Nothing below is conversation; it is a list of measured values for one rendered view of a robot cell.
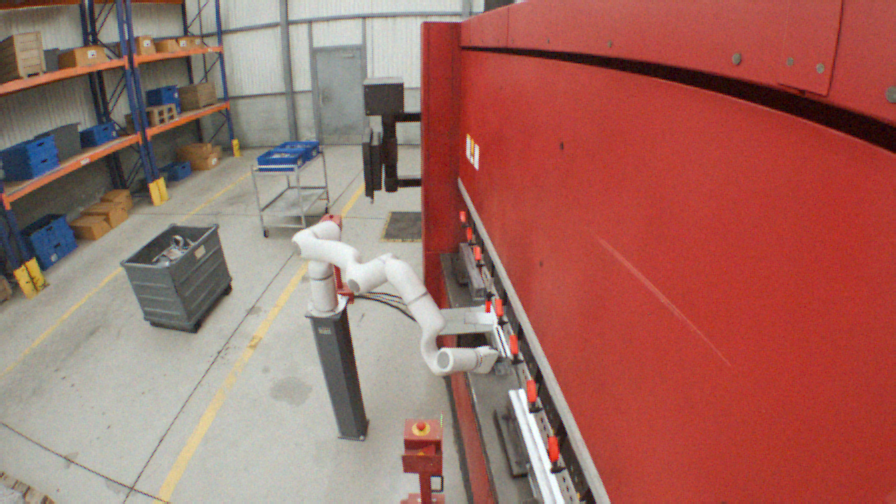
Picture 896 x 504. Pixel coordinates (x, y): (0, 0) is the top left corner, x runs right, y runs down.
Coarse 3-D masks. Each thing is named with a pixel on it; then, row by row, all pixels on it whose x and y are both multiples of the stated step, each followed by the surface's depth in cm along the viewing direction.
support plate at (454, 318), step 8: (448, 312) 187; (456, 312) 187; (448, 320) 182; (456, 320) 182; (448, 328) 177; (456, 328) 177; (464, 328) 177; (472, 328) 177; (480, 328) 177; (488, 328) 177
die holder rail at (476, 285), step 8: (464, 248) 249; (464, 256) 240; (472, 256) 240; (464, 264) 240; (472, 264) 232; (472, 272) 224; (472, 280) 217; (480, 280) 217; (472, 288) 219; (480, 288) 212; (472, 296) 218; (480, 296) 217
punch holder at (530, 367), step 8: (528, 344) 119; (520, 352) 128; (528, 352) 119; (528, 360) 119; (536, 360) 112; (520, 368) 127; (528, 368) 119; (536, 368) 112; (520, 376) 127; (528, 376) 119; (536, 376) 113; (536, 384) 115; (536, 392) 117
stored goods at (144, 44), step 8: (136, 40) 500; (144, 40) 511; (152, 40) 531; (168, 40) 554; (176, 40) 587; (184, 40) 601; (192, 40) 651; (200, 40) 678; (120, 48) 506; (128, 48) 506; (136, 48) 507; (144, 48) 515; (152, 48) 534; (160, 48) 559; (168, 48) 560; (176, 48) 580; (184, 48) 607; (192, 48) 657; (120, 56) 513; (128, 56) 513
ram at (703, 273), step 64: (512, 64) 117; (576, 64) 75; (512, 128) 124; (576, 128) 79; (640, 128) 56; (704, 128) 42; (768, 128) 32; (832, 128) 26; (512, 192) 129; (576, 192) 82; (640, 192) 58; (704, 192) 44; (768, 192) 34; (832, 192) 26; (512, 256) 133; (576, 256) 84; (640, 256) 59; (704, 256) 45; (768, 256) 34; (832, 256) 26; (576, 320) 85; (640, 320) 60; (704, 320) 45; (768, 320) 34; (832, 320) 26; (576, 384) 85; (640, 384) 59; (704, 384) 44; (768, 384) 34; (832, 384) 25; (576, 448) 84; (640, 448) 58; (704, 448) 43; (768, 448) 32; (832, 448) 24
